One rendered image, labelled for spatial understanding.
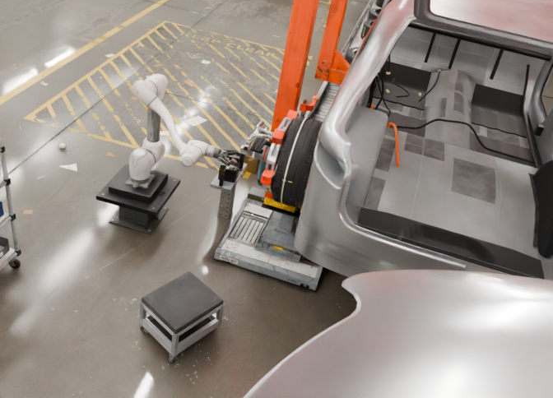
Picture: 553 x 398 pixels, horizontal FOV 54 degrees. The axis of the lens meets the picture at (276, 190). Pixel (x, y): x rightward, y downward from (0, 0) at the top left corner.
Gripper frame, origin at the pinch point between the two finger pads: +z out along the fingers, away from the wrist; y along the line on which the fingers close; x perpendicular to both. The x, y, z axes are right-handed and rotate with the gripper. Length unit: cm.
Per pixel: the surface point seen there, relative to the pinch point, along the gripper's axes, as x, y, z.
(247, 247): -75, 4, 16
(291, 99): 28, -62, 17
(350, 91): 88, 35, 66
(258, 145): 18.1, 2.7, 11.8
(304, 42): 75, -62, 19
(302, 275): -75, 15, 65
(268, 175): 5.5, 17.3, 25.5
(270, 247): -67, 6, 35
